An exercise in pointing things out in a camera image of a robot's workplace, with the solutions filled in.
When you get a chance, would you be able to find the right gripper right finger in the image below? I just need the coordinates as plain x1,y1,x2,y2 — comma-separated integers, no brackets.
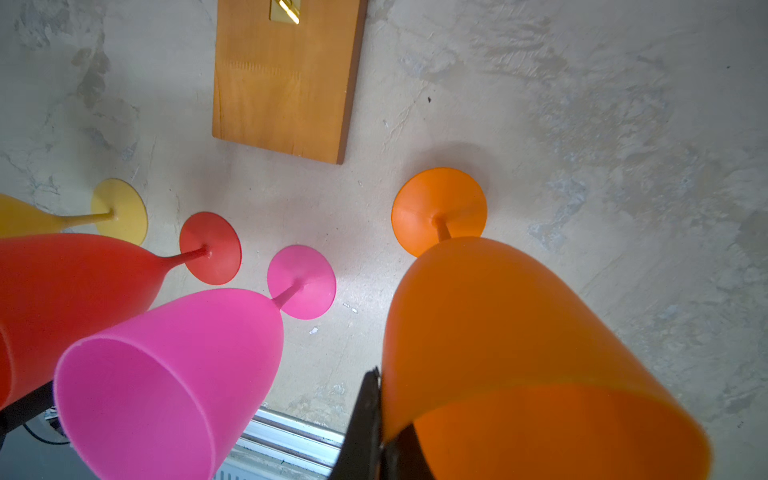
380,423,435,480

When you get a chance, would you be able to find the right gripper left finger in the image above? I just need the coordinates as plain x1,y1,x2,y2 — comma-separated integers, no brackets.
329,368,382,480

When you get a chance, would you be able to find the orange wine glass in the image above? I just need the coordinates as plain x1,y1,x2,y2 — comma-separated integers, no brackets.
381,168,713,479

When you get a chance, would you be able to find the pink wine glass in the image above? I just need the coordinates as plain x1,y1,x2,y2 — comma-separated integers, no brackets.
53,245,337,479

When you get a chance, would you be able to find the yellow wine glass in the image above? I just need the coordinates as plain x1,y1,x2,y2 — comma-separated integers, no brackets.
1,178,149,245

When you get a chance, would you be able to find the red wine glass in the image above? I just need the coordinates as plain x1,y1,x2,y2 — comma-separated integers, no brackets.
1,212,242,407

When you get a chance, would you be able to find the orange wooden rack base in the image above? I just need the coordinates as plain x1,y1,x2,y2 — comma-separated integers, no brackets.
212,1,368,164

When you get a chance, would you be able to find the aluminium front rail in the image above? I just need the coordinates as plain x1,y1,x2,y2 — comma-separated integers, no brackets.
213,408,344,480

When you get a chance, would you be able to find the gold wire glass rack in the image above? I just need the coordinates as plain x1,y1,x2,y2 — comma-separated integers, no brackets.
269,0,301,25

